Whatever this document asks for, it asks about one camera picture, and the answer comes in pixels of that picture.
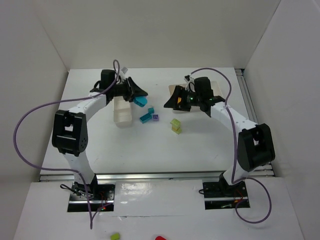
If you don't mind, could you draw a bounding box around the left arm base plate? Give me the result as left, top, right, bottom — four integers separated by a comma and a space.
60, 182, 116, 213

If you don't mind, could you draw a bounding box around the red object at edge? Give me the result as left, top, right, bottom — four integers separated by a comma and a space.
154, 235, 167, 240

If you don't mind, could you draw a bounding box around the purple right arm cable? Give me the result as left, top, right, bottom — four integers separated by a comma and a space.
189, 67, 273, 224

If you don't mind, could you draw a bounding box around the wide white compartment tray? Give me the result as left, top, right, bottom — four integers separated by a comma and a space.
167, 80, 225, 114

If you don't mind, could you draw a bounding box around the long teal lego brick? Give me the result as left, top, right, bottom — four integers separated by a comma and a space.
139, 113, 153, 124

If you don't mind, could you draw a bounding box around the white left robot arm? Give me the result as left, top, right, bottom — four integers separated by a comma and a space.
52, 69, 148, 193

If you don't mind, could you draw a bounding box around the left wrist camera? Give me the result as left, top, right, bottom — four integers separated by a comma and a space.
120, 67, 128, 75

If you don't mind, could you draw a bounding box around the aluminium rail front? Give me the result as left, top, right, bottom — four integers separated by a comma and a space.
38, 170, 276, 183

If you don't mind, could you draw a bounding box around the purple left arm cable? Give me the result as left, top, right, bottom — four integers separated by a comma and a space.
12, 59, 120, 230

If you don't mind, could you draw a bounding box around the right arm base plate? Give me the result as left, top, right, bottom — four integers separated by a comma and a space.
198, 175, 250, 210

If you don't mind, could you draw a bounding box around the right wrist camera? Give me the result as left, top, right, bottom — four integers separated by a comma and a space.
184, 75, 195, 89

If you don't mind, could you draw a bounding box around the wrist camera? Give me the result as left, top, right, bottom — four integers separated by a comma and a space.
120, 67, 128, 75
184, 75, 195, 89

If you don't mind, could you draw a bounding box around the teal lego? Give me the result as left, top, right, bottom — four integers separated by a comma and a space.
133, 96, 148, 108

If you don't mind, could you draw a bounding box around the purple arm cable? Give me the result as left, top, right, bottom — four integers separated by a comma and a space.
189, 67, 273, 224
12, 59, 120, 230

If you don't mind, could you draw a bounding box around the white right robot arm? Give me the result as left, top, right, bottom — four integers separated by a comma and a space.
164, 77, 276, 186

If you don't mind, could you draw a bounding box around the small purple lego brick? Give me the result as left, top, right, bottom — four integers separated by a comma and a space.
152, 114, 159, 121

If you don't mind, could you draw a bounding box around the green lego on foreground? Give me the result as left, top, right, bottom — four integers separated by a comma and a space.
110, 232, 121, 240

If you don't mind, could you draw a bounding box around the narrow white compartment tray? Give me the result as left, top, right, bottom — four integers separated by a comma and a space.
113, 96, 133, 128

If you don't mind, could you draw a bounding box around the light green lego stack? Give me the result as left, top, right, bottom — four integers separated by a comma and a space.
170, 118, 182, 135

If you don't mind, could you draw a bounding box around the small teal lego brick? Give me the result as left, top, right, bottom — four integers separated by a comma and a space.
148, 107, 155, 115

